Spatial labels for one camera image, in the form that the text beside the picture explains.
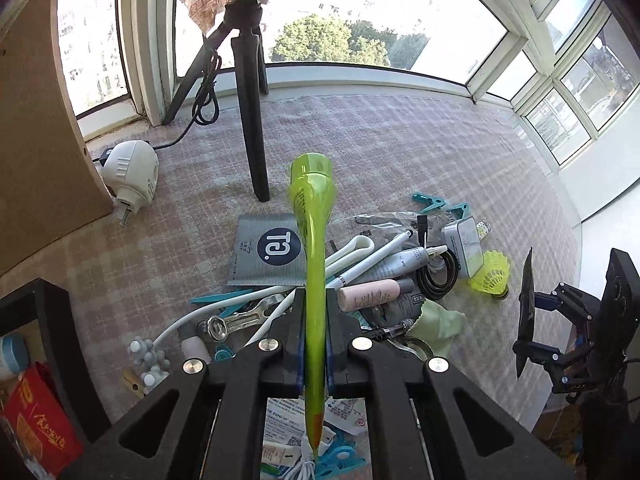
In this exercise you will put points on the lime green plastic tool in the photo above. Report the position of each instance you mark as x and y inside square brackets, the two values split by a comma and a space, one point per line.
[315, 260]

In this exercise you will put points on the white stylus pen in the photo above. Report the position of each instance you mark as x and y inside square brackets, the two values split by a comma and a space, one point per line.
[375, 257]

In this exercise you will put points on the red cloth bag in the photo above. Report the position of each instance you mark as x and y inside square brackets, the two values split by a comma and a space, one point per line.
[40, 425]

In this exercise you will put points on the teal plastic stick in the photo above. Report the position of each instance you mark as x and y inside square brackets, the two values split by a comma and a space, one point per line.
[225, 296]

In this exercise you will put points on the grey white cosmetic tube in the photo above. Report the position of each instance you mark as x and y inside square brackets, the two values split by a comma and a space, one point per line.
[405, 262]

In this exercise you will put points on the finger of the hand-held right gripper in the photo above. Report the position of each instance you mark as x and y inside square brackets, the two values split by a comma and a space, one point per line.
[545, 301]
[545, 355]

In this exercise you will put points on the white ball cluster toy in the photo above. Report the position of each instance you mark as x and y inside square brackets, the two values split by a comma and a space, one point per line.
[147, 355]

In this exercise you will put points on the teal plastic clip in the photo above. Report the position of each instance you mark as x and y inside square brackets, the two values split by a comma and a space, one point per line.
[457, 211]
[430, 205]

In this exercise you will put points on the red printed paper tag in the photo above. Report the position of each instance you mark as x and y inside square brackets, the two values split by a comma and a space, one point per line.
[220, 0]

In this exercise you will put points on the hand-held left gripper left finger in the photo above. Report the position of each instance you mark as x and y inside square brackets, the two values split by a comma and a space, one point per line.
[299, 345]

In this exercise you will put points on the white patterned small tube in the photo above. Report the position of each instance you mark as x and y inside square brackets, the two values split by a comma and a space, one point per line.
[483, 230]

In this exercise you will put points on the wooden board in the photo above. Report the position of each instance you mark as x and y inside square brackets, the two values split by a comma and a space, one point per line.
[40, 135]

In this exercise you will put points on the light blue plastic clip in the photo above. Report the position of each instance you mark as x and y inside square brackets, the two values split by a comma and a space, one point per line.
[345, 455]

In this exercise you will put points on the black storage box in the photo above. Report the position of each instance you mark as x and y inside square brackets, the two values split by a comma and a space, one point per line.
[55, 320]

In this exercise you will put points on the yellow plastic shuttlecock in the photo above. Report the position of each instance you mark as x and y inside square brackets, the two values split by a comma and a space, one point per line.
[492, 272]

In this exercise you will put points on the black pen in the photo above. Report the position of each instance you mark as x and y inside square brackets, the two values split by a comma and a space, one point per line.
[390, 330]

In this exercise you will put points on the white security camera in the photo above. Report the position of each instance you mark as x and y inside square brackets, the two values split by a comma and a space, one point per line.
[132, 170]

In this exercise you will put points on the clear foil wrapper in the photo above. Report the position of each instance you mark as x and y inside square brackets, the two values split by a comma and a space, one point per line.
[385, 220]

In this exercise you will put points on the white bent plastic clip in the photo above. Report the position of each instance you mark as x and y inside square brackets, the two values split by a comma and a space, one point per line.
[350, 250]

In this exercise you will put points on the light green cloth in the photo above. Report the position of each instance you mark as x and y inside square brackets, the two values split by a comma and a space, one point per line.
[435, 325]

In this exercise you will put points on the white jar with blue lid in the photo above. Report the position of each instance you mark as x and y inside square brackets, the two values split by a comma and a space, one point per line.
[10, 355]

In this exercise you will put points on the white window frame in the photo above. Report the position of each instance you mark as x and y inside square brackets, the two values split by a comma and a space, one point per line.
[492, 67]

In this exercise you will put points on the pink plaid cloth covered desktop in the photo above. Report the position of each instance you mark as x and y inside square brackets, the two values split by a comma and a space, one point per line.
[400, 150]

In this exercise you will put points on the grey sachet with round logo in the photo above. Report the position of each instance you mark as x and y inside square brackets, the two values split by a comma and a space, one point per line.
[270, 255]

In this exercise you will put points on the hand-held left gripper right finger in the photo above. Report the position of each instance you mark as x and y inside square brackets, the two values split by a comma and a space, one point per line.
[331, 345]

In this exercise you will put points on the pink cosmetic bottle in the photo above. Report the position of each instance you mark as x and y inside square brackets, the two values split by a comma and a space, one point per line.
[367, 294]

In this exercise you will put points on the grey tin box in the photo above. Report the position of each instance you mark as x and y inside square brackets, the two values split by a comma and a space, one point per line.
[465, 247]

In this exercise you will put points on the shiny metal tool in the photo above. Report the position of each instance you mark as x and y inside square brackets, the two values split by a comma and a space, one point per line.
[220, 327]

